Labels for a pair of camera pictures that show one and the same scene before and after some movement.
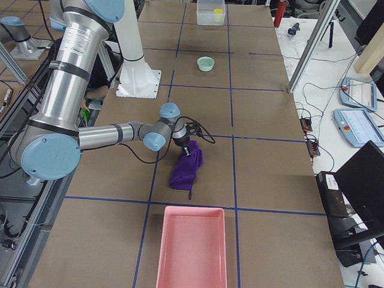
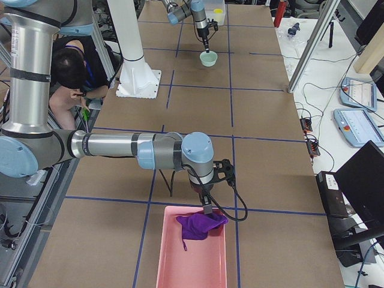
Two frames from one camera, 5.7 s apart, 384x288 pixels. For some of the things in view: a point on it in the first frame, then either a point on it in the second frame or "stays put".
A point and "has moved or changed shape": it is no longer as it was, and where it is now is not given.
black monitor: (362, 181) stays put
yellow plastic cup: (218, 14) stays put
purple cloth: (184, 177) has moved or changed shape
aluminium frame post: (312, 46) stays put
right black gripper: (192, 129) → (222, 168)
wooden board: (372, 54) stays put
